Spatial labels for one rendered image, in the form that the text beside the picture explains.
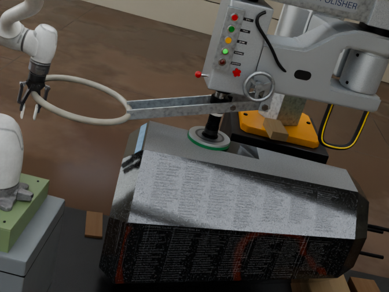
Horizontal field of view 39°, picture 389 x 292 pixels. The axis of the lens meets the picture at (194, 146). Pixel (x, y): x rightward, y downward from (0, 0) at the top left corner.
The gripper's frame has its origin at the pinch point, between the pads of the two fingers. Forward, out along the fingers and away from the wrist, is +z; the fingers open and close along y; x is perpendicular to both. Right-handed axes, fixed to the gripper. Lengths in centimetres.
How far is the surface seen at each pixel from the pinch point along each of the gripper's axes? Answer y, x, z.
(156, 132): 59, -11, -3
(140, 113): 48, -11, -13
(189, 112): 69, -18, -19
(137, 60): 187, 347, 86
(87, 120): 20.2, -21.8, -10.5
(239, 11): 72, -24, -73
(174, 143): 65, -21, -4
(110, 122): 31.2, -20.7, -10.3
